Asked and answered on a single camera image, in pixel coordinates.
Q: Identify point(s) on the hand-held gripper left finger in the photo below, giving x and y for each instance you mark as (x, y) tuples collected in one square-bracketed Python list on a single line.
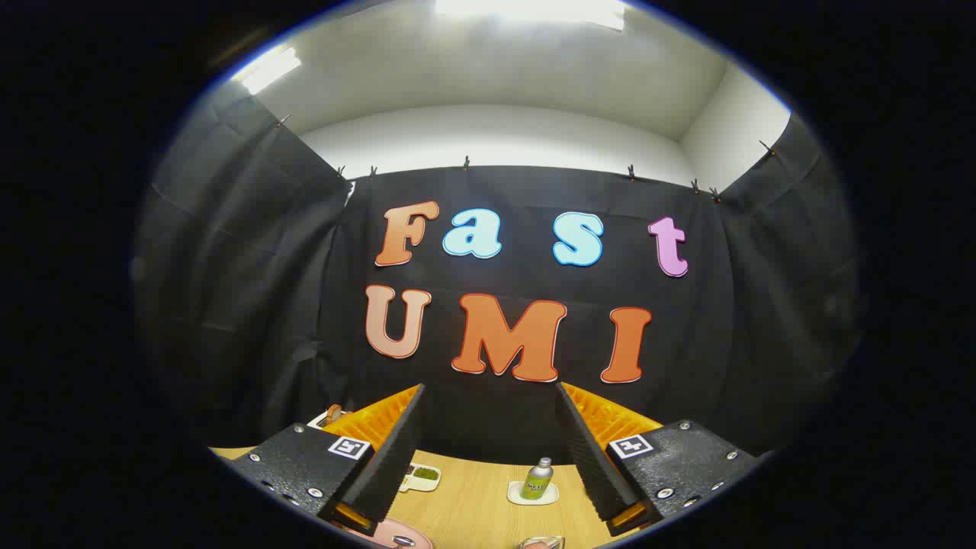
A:
[(396, 457)]

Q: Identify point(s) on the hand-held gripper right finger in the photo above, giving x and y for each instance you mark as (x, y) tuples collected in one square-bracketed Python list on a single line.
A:
[(591, 465)]

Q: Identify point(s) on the green beans pile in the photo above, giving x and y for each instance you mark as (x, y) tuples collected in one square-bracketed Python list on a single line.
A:
[(425, 473)]

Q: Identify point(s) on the white divided dish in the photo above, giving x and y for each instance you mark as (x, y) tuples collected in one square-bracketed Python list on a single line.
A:
[(418, 483)]

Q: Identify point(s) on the silver green soda bottle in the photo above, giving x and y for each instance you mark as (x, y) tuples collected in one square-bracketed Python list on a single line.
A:
[(537, 482)]

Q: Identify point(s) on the white square coaster tray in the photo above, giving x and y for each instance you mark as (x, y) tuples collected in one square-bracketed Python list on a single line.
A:
[(543, 499)]

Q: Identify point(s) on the brown bread slice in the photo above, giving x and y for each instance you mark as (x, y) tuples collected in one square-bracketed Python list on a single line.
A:
[(334, 414)]

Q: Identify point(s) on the pink round plate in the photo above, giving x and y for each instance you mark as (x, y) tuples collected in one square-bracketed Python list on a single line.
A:
[(377, 534)]

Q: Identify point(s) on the white toaster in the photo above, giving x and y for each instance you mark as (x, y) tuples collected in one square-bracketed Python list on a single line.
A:
[(316, 420)]

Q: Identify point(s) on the row of small cloth clips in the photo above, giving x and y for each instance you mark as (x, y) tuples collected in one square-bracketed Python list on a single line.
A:
[(466, 163)]

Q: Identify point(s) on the ceiling light panel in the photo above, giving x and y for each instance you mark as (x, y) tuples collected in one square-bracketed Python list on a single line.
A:
[(534, 11), (267, 70)]

